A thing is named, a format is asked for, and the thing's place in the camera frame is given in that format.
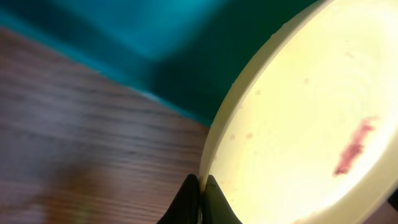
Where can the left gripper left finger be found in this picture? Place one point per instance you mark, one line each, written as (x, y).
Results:
(185, 205)

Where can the teal plastic tray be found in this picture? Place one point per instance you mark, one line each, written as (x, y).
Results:
(185, 54)

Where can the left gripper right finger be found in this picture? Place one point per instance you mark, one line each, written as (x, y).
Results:
(215, 207)

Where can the yellow plate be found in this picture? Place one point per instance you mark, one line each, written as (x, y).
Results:
(308, 131)

